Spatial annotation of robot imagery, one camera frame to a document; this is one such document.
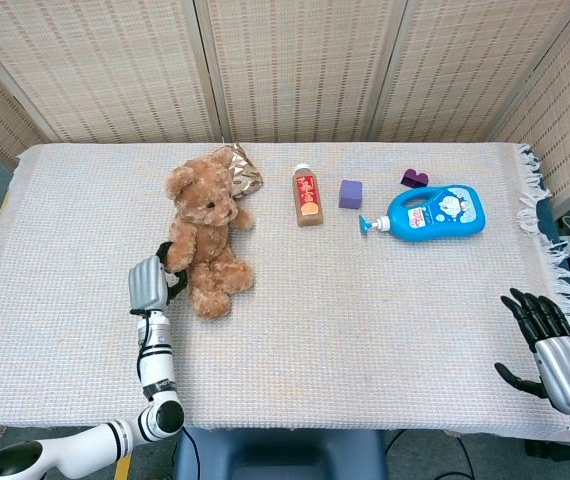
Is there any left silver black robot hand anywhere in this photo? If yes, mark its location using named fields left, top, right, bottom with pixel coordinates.
left=128, top=241, right=191, bottom=315

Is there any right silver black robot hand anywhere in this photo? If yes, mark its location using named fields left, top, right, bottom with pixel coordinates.
left=493, top=287, right=570, bottom=417

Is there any brown plush teddy bear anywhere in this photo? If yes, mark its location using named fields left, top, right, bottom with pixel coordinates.
left=165, top=152, right=256, bottom=320

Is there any blue padded robot base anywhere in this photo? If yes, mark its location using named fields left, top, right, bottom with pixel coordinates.
left=172, top=427, right=386, bottom=480

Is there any shiny crumpled snack packet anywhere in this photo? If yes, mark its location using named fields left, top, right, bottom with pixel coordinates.
left=214, top=143, right=265, bottom=201

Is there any brown drink bottle red label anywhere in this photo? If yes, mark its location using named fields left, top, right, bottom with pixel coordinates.
left=292, top=163, right=325, bottom=229

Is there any beige waffle weave tablecloth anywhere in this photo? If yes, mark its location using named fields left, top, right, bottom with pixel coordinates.
left=0, top=142, right=570, bottom=441

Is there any blue pump detergent bottle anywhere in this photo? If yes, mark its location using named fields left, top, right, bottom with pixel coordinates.
left=357, top=184, right=487, bottom=245

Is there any light purple foam cube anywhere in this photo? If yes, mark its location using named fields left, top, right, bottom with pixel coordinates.
left=338, top=179, right=364, bottom=210

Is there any dark purple notched block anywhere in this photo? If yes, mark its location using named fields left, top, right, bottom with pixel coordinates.
left=399, top=168, right=430, bottom=190

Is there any black cable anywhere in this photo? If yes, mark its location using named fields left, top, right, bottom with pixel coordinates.
left=179, top=426, right=202, bottom=480

